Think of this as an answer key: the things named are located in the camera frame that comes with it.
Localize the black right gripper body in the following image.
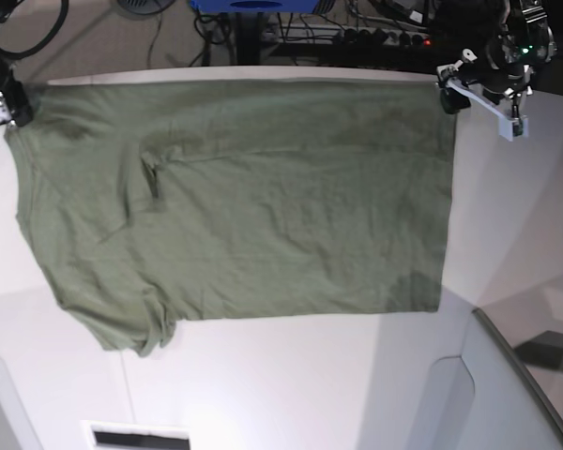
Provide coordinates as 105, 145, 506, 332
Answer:
0, 65, 33, 127

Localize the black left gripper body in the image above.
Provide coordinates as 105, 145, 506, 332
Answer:
449, 61, 533, 104

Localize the green t-shirt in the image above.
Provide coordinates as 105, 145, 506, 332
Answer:
5, 81, 456, 357

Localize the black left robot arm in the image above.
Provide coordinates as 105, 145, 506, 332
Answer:
433, 1, 556, 119

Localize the white power strip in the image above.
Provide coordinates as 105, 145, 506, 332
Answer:
332, 28, 433, 49

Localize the blue bin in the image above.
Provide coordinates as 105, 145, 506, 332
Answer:
190, 0, 335, 14

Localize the white vent panel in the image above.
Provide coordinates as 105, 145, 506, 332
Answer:
82, 420, 191, 450

